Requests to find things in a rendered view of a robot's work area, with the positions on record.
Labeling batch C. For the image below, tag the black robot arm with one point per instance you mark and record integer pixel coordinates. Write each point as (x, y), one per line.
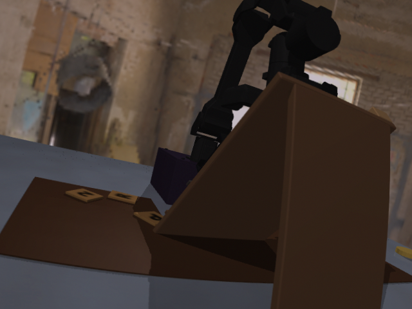
(310, 33)

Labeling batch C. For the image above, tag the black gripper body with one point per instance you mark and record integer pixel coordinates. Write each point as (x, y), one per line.
(245, 95)

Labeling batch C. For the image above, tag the tan letter tile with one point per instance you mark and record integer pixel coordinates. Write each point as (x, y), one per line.
(122, 197)
(84, 195)
(150, 217)

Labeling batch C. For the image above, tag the olive-yellow flat round disc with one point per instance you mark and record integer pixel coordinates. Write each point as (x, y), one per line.
(404, 252)

